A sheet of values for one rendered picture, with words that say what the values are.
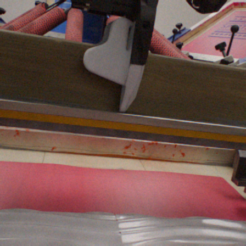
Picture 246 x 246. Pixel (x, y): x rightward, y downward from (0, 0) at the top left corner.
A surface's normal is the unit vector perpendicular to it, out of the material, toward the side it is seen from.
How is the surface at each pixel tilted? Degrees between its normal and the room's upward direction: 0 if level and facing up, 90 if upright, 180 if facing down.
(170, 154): 90
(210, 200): 0
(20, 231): 27
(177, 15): 90
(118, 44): 84
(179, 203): 0
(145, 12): 79
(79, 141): 90
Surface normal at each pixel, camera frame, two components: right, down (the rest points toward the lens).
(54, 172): 0.14, -0.96
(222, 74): 0.16, 0.26
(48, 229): 0.17, -0.72
